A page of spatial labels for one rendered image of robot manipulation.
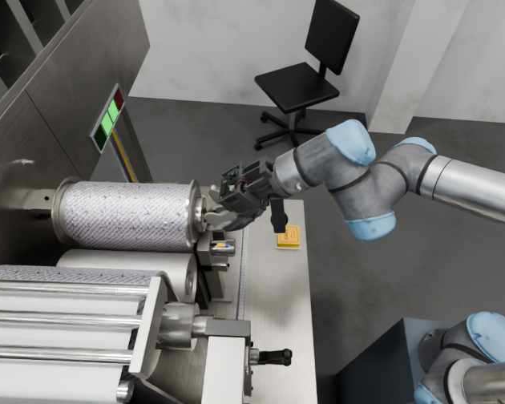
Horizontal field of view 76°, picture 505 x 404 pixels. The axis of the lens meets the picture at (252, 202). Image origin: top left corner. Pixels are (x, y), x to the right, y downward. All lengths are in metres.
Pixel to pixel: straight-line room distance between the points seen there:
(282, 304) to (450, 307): 1.40
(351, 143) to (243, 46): 2.34
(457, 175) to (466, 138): 2.65
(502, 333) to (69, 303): 0.78
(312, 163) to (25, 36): 0.62
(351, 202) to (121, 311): 0.36
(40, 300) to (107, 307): 0.08
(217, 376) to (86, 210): 0.44
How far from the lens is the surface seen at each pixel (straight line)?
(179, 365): 0.94
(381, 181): 0.57
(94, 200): 0.69
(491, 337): 0.85
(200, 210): 0.65
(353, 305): 2.00
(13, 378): 0.45
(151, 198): 0.66
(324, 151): 0.51
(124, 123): 1.63
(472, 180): 0.59
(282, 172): 0.54
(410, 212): 2.47
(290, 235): 1.04
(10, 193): 0.75
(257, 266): 1.01
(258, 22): 2.70
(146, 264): 0.67
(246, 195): 0.57
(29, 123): 0.80
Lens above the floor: 1.81
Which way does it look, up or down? 53 degrees down
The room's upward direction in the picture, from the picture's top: straight up
